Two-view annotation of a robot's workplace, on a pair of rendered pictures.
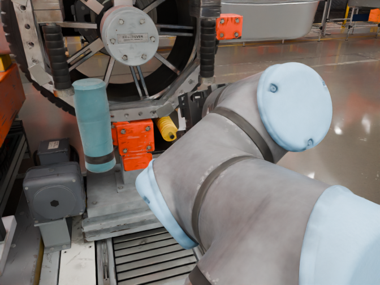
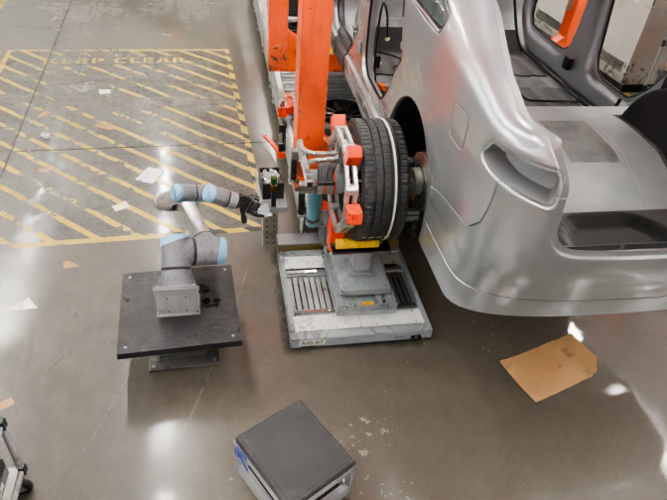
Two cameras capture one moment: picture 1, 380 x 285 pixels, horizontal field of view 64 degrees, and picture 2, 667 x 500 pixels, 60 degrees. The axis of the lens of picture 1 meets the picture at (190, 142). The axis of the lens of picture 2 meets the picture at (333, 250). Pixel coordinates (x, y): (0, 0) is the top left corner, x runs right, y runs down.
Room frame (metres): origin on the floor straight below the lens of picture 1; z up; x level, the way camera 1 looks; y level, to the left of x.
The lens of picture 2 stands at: (1.11, -2.50, 2.50)
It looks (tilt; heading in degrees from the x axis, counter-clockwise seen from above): 38 degrees down; 94
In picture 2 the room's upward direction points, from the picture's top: 6 degrees clockwise
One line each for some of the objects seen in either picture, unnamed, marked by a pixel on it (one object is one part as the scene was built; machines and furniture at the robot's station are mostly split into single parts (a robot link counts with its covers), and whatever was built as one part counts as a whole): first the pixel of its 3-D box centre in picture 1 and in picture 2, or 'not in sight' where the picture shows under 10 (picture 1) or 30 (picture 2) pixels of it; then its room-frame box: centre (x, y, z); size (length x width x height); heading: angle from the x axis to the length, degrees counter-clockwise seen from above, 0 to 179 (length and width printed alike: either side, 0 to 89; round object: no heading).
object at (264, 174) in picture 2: not in sight; (271, 182); (0.47, 0.61, 0.51); 0.20 x 0.14 x 0.13; 111
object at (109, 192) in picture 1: (132, 159); (360, 255); (1.10, 0.24, 0.32); 0.40 x 0.30 x 0.28; 107
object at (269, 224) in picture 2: not in sight; (269, 216); (0.45, 0.66, 0.21); 0.10 x 0.10 x 0.42; 17
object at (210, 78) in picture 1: (207, 50); (301, 203); (0.76, -0.04, 0.83); 0.04 x 0.04 x 0.16
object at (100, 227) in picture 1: (141, 195); (358, 281); (1.11, 0.22, 0.13); 0.50 x 0.36 x 0.10; 107
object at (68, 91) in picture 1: (57, 59); (293, 169); (0.66, 0.28, 0.83); 0.04 x 0.04 x 0.16
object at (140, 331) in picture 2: not in sight; (182, 324); (0.18, -0.37, 0.15); 0.60 x 0.60 x 0.30; 20
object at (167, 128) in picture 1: (162, 120); (356, 243); (1.07, 0.10, 0.51); 0.29 x 0.06 x 0.06; 17
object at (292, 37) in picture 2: not in sight; (316, 49); (0.45, 2.57, 0.69); 0.52 x 0.17 x 0.35; 17
